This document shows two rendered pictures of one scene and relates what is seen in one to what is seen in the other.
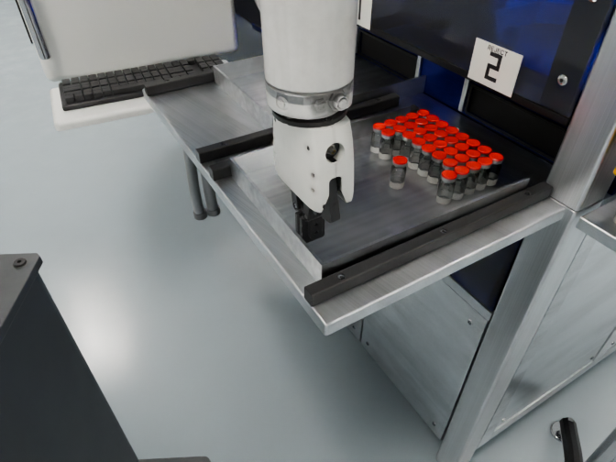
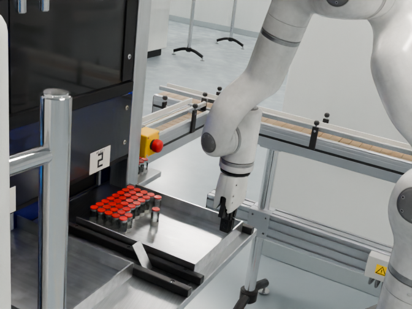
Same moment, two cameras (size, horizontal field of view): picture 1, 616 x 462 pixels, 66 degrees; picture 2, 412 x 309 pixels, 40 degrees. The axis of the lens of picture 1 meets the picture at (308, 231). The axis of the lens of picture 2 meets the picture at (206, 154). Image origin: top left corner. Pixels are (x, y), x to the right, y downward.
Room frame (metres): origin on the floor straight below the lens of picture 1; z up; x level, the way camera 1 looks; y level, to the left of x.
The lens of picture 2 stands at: (1.22, 1.02, 1.61)
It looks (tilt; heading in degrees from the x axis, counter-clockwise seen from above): 21 degrees down; 236
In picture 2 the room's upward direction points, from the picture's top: 7 degrees clockwise
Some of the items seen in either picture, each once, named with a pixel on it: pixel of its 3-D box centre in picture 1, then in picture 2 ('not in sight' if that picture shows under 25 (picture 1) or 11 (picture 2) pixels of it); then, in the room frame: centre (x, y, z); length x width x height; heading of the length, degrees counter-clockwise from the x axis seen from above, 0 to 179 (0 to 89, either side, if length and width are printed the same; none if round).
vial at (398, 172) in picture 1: (398, 173); (154, 217); (0.57, -0.13, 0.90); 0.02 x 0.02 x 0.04
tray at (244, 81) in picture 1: (317, 79); (32, 268); (0.92, -0.02, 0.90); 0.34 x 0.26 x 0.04; 121
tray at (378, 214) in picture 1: (374, 177); (161, 225); (0.57, -0.10, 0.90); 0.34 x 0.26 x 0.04; 120
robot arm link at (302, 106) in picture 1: (310, 91); (236, 163); (0.43, 0.00, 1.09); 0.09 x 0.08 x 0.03; 31
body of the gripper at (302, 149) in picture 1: (309, 146); (232, 186); (0.43, 0.00, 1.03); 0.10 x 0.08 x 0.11; 31
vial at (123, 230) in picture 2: (378, 137); (122, 225); (0.67, -0.11, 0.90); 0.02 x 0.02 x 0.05
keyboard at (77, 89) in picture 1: (148, 79); not in sight; (1.11, 0.39, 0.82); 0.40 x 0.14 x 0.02; 115
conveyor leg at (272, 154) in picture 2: not in sight; (260, 227); (-0.22, -0.63, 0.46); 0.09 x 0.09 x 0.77; 31
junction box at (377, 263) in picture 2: not in sight; (382, 268); (-0.44, -0.14, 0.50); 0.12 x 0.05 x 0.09; 121
